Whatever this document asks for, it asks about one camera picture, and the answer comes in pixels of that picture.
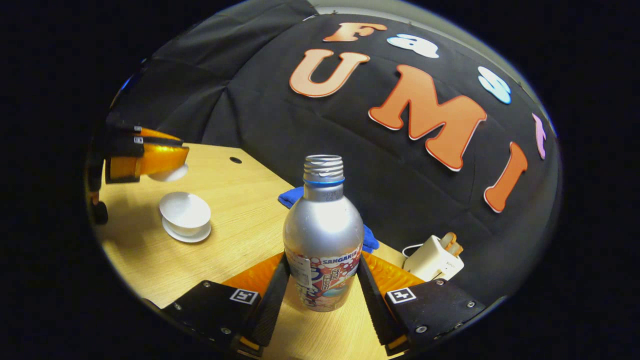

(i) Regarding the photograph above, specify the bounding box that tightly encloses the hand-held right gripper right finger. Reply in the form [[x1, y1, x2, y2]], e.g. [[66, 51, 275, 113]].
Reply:
[[356, 251, 487, 357]]

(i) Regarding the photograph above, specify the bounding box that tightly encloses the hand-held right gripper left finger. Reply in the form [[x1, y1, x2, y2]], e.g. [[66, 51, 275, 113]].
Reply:
[[162, 252, 291, 357]]

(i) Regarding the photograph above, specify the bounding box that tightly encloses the white teacup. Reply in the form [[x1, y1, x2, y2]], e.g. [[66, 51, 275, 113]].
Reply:
[[159, 192, 212, 237]]

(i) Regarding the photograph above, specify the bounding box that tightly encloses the silver water bottle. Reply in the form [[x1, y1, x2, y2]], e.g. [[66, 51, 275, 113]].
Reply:
[[282, 154, 365, 313]]

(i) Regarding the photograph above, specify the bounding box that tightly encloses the white toaster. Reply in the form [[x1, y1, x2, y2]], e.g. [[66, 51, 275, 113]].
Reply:
[[403, 235, 465, 282]]

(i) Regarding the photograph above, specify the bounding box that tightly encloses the white saucer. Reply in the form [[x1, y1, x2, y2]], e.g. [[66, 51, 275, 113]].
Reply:
[[161, 217, 212, 244]]

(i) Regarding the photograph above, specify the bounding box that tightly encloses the bread slice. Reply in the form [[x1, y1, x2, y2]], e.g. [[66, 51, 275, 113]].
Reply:
[[442, 232, 464, 257]]

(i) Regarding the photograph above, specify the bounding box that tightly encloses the blue towel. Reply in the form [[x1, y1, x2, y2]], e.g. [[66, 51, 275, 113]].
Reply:
[[278, 186, 380, 254]]

